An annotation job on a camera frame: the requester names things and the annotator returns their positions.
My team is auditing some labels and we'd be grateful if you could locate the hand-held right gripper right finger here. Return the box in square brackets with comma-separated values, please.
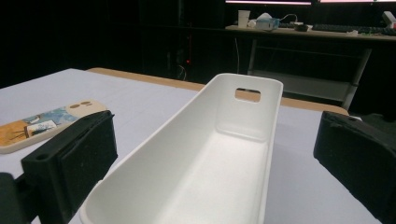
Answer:
[313, 110, 396, 224]

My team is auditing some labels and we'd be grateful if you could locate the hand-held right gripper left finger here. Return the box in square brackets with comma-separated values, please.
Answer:
[21, 109, 119, 224]

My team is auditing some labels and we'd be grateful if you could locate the painted beige phone case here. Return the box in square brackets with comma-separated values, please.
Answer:
[0, 98, 108, 155]

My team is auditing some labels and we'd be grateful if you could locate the white plastic storage bin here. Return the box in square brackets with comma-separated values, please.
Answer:
[78, 73, 284, 224]

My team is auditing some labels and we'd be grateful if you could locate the black keyboard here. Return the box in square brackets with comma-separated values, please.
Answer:
[312, 23, 396, 35]

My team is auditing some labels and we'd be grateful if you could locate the white device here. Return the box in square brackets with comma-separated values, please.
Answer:
[382, 10, 396, 30]

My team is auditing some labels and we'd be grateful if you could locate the computer monitor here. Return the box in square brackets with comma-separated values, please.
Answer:
[224, 0, 312, 6]
[318, 0, 396, 4]

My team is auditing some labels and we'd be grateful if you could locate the blue tissue box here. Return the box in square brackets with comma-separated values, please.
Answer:
[255, 12, 280, 32]

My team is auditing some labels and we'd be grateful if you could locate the white paper cup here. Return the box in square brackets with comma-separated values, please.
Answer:
[237, 9, 251, 29]

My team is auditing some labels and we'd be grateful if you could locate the wooden desk with metal frame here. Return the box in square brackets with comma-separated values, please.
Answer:
[224, 24, 396, 110]

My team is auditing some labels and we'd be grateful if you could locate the white cable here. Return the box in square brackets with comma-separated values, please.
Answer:
[278, 13, 301, 25]

